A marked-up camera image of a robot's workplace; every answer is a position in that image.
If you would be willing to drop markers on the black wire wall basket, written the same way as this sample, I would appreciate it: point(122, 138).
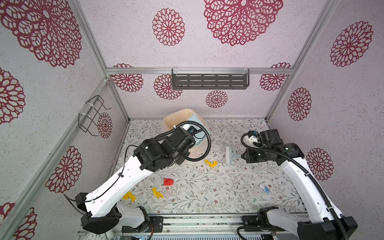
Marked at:
point(96, 121)

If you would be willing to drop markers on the light blue white brush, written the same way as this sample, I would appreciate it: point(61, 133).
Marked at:
point(231, 155)

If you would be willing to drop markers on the yellow paper scrap middle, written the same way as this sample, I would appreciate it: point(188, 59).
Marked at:
point(157, 194)

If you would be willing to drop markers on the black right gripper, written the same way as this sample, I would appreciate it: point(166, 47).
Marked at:
point(247, 157)

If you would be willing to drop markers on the white pink scrap near yellow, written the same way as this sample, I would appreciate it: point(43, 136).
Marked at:
point(168, 195)

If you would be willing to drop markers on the dark grey wall shelf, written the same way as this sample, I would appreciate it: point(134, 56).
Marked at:
point(190, 81)

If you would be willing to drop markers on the yellow paper scrap far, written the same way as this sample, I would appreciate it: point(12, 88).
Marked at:
point(211, 164)

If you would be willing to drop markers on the yellow paper scrap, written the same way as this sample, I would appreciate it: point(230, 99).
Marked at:
point(129, 196)
point(157, 194)
point(211, 164)

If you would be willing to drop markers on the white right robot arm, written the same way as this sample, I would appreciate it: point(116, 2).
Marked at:
point(322, 220)

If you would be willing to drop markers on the blue white scrap right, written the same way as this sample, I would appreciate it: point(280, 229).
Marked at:
point(264, 188)

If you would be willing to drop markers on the light blue plastic dustpan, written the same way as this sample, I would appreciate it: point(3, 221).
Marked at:
point(196, 131)

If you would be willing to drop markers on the red paper scrap small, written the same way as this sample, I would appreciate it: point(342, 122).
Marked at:
point(168, 182)

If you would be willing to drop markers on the yellow paper scrap left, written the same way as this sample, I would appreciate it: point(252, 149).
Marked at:
point(129, 196)

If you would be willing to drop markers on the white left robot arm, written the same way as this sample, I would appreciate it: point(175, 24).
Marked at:
point(100, 207)

